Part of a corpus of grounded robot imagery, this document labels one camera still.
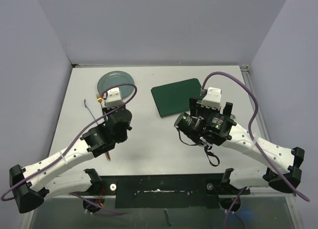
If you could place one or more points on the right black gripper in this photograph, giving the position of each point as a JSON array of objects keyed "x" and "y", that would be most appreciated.
[{"x": 196, "y": 107}]

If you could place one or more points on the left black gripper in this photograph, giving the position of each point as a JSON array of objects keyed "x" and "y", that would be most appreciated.
[{"x": 108, "y": 111}]

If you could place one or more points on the dark green placemat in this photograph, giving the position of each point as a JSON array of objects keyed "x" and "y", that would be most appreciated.
[{"x": 173, "y": 98}]

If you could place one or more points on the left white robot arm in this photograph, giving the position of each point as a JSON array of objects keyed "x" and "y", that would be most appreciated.
[{"x": 33, "y": 184}]

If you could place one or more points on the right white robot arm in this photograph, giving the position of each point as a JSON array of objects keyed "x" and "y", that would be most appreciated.
[{"x": 208, "y": 124}]

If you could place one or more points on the blue plastic spoon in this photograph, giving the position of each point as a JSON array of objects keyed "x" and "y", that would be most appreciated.
[{"x": 86, "y": 106}]

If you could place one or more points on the copper knife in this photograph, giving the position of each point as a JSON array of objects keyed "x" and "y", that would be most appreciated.
[{"x": 108, "y": 156}]

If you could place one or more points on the teal round plate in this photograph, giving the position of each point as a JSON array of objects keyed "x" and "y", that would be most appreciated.
[{"x": 115, "y": 78}]

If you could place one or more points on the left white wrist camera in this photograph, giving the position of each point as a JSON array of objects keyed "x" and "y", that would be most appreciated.
[{"x": 113, "y": 98}]

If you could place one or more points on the gold fork green handle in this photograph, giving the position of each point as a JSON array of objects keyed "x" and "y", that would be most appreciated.
[{"x": 100, "y": 100}]

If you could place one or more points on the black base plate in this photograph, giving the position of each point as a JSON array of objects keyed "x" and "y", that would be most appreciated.
[{"x": 164, "y": 191}]

